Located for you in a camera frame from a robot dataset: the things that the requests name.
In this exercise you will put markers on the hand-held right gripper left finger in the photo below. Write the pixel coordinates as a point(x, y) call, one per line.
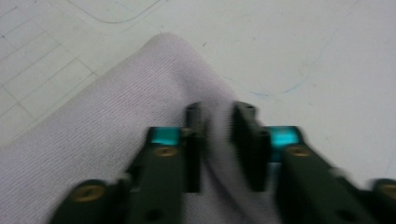
point(162, 174)

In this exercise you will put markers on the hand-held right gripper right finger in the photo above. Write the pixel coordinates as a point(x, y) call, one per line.
point(252, 149)

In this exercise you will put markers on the lilac printed garment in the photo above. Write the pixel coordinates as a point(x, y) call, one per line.
point(109, 124)

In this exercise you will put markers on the white grid mat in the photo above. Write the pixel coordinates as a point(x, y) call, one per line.
point(311, 46)

